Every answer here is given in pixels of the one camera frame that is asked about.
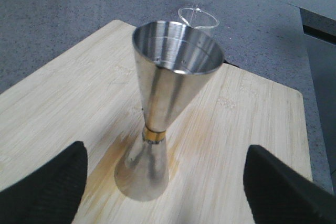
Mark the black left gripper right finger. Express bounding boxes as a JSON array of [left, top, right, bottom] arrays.
[[244, 145, 335, 223]]

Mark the glass beaker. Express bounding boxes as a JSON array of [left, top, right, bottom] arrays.
[[177, 7, 219, 34]]

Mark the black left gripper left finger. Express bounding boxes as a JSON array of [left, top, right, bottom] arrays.
[[1, 141, 88, 223]]

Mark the steel double jigger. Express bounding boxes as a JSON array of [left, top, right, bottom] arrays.
[[114, 20, 224, 201]]

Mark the wooden cutting board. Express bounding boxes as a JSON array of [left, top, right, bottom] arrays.
[[1, 20, 312, 223]]

